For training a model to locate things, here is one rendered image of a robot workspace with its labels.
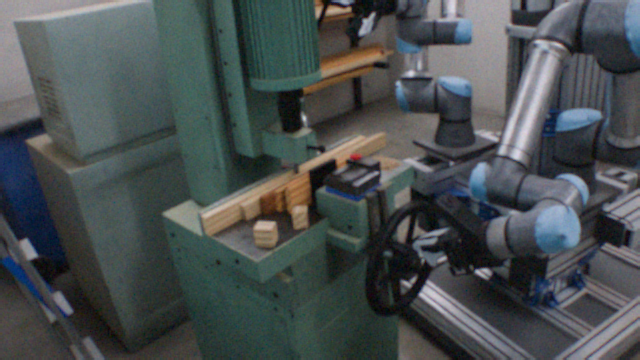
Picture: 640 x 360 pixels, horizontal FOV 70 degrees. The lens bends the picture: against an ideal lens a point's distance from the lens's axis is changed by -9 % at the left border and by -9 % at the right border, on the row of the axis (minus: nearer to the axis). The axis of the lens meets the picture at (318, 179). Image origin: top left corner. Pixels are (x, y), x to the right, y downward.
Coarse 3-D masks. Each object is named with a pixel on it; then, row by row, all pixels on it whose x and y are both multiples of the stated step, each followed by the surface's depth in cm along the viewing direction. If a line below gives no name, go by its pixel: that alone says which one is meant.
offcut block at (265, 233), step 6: (258, 222) 111; (264, 222) 111; (270, 222) 111; (258, 228) 109; (264, 228) 109; (270, 228) 108; (276, 228) 111; (258, 234) 109; (264, 234) 108; (270, 234) 108; (276, 234) 111; (258, 240) 109; (264, 240) 109; (270, 240) 109; (276, 240) 111; (264, 246) 110; (270, 246) 109
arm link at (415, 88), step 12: (408, 60) 170; (420, 60) 168; (408, 72) 170; (420, 72) 169; (396, 84) 173; (408, 84) 170; (420, 84) 168; (432, 84) 169; (408, 96) 170; (420, 96) 169; (432, 96) 168; (408, 108) 172; (420, 108) 171; (432, 108) 170
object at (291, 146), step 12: (264, 132) 129; (276, 132) 127; (288, 132) 126; (300, 132) 125; (312, 132) 125; (264, 144) 131; (276, 144) 128; (288, 144) 124; (300, 144) 123; (312, 144) 126; (276, 156) 129; (288, 156) 126; (300, 156) 124; (312, 156) 127
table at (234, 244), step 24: (408, 168) 141; (264, 216) 123; (288, 216) 122; (312, 216) 120; (216, 240) 115; (240, 240) 113; (288, 240) 112; (312, 240) 117; (336, 240) 118; (360, 240) 115; (240, 264) 111; (264, 264) 107; (288, 264) 113
